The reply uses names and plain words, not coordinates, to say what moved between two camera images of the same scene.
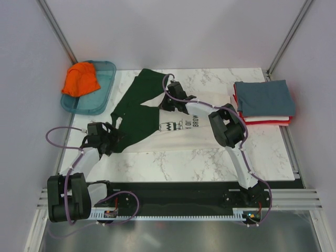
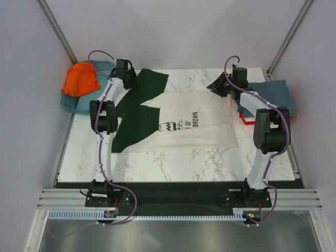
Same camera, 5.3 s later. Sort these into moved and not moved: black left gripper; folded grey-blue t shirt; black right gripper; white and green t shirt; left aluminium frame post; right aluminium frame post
Moved: black right gripper; black left gripper
Not moved: white and green t shirt; right aluminium frame post; left aluminium frame post; folded grey-blue t shirt
